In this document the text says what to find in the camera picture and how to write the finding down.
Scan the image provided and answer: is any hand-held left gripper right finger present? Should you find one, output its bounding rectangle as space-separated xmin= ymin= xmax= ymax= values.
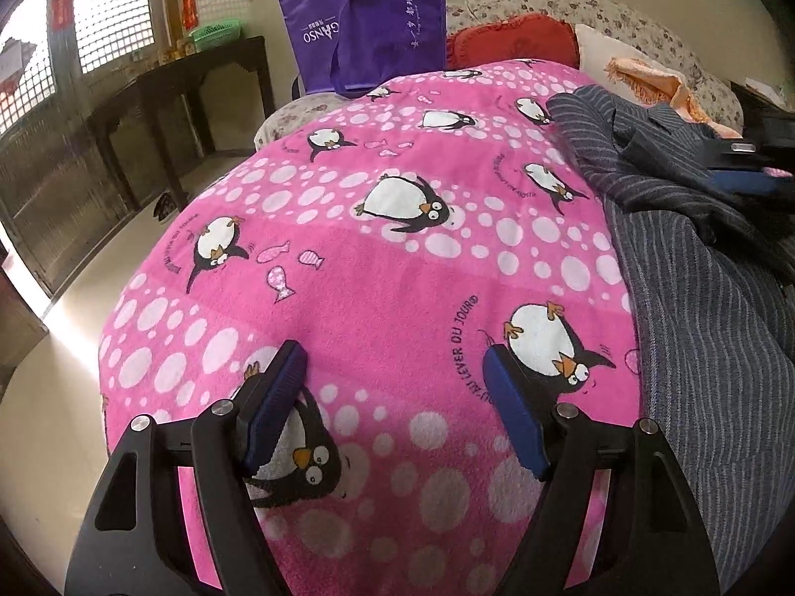
xmin=483 ymin=348 xmax=724 ymax=596

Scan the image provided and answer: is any orange fringed cloth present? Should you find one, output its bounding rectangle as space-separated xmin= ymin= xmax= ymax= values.
xmin=605 ymin=57 xmax=743 ymax=138

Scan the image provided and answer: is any grey striped garment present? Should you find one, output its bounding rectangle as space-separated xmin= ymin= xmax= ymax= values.
xmin=547 ymin=85 xmax=795 ymax=596

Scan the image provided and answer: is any green plastic basket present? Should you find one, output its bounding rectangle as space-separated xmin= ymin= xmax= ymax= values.
xmin=188 ymin=17 xmax=244 ymax=54

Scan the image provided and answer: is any pink penguin printed blanket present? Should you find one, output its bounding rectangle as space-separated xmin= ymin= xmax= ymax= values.
xmin=98 ymin=57 xmax=659 ymax=596

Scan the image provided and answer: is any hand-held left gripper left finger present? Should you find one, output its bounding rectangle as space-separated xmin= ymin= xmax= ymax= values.
xmin=65 ymin=340 xmax=310 ymax=596

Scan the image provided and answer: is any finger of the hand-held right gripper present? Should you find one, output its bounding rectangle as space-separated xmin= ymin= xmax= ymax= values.
xmin=701 ymin=138 xmax=795 ymax=200

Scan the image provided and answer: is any purple shopping bag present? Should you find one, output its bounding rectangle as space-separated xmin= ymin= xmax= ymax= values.
xmin=276 ymin=0 xmax=448 ymax=99

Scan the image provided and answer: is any dark carved cabinet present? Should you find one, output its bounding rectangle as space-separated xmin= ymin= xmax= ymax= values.
xmin=729 ymin=79 xmax=795 ymax=138

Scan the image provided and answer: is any white pillow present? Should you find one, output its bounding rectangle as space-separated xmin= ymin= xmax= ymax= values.
xmin=574 ymin=23 xmax=690 ymax=106

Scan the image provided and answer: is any lattice window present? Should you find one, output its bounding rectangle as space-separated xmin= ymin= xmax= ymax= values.
xmin=0 ymin=0 xmax=175 ymax=131

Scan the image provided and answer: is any dark wooden table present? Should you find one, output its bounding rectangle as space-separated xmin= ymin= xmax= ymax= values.
xmin=83 ymin=36 xmax=277 ymax=203

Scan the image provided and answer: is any red fringed pillow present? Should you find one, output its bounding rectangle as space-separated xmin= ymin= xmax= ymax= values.
xmin=446 ymin=12 xmax=581 ymax=71

